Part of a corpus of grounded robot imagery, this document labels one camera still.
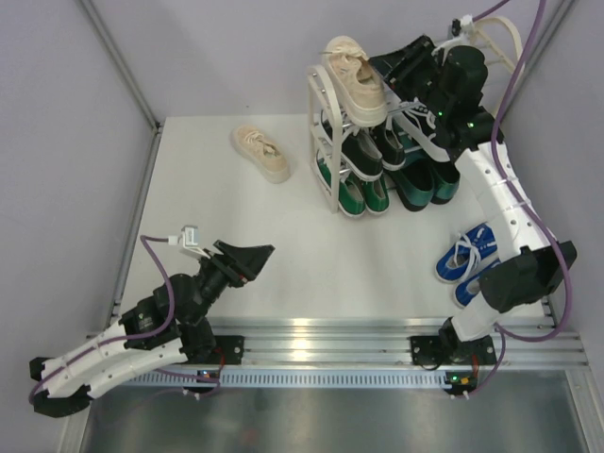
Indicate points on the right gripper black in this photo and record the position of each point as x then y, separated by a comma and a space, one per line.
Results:
394, 67

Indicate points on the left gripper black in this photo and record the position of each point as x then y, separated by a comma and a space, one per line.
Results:
246, 261

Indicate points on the beige sneaker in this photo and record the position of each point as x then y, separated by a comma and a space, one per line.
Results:
357, 84
254, 145

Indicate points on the black white sneaker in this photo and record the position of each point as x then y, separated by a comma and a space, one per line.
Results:
420, 125

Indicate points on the black canvas sneaker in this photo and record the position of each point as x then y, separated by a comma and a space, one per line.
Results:
391, 149
359, 155

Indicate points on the green canvas sneaker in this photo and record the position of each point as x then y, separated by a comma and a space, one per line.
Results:
350, 198
375, 196

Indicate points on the green loafer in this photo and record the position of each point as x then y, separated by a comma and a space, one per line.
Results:
446, 180
413, 182

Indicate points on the blue canvas sneaker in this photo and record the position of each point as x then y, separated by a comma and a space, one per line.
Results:
466, 291
467, 253

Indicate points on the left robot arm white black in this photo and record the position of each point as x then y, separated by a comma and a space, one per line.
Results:
168, 327

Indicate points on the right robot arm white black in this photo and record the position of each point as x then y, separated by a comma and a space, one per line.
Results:
533, 264

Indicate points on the cream shoe rack metal bars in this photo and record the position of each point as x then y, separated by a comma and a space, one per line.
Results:
497, 38

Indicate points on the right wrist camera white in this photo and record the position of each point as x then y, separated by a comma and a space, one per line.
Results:
462, 26

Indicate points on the perforated cable duct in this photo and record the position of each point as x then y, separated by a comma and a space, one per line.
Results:
397, 378

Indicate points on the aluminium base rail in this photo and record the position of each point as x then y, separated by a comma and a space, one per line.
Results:
373, 343

